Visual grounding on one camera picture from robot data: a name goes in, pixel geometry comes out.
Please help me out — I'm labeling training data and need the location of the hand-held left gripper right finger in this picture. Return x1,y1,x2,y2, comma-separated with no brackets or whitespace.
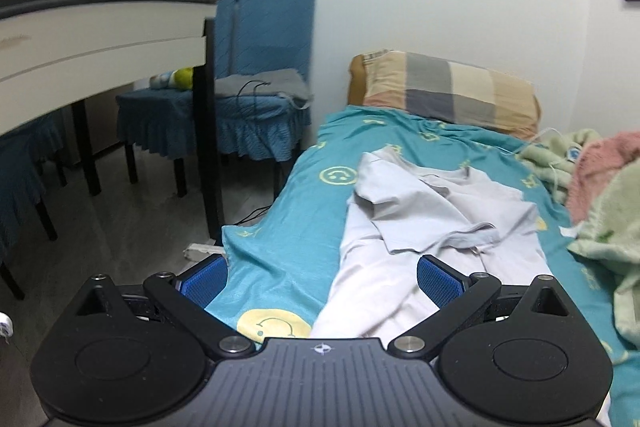
387,255,577,361

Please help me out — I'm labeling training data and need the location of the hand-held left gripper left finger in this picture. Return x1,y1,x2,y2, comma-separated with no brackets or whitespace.
75,253,257,361

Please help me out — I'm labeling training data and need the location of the white t-shirt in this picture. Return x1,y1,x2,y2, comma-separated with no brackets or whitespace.
310,145,557,342

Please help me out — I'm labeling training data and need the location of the white power strip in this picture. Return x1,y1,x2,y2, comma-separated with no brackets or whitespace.
183,242,226,262

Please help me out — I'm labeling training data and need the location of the teal smiley print bedsheet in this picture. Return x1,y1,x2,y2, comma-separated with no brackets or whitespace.
205,104,640,427

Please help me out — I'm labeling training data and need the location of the pink fleece blanket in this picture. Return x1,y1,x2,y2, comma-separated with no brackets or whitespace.
564,131,640,226

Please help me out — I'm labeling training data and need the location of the green fleece blanket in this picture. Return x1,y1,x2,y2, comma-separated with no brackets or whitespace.
517,129,640,351

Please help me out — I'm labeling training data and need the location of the plaid pillow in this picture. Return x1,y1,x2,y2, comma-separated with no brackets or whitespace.
348,50,543,140

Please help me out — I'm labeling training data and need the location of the yellow-green plush toy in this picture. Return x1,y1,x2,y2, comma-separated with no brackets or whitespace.
149,66,196,90

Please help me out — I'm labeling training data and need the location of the grey cloth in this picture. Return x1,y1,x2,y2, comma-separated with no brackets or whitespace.
214,68,314,104

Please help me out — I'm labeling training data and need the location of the blue covered chair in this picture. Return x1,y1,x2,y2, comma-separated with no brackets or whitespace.
115,0,239,198
0,111,69,301
214,0,317,201

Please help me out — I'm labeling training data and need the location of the white table with black legs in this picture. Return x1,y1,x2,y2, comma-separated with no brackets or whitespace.
0,0,226,243

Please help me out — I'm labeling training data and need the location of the white charging cable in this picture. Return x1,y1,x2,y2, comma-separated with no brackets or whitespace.
537,126,581,196

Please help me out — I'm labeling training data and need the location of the black cable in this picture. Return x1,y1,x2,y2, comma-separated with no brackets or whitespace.
237,79,271,108

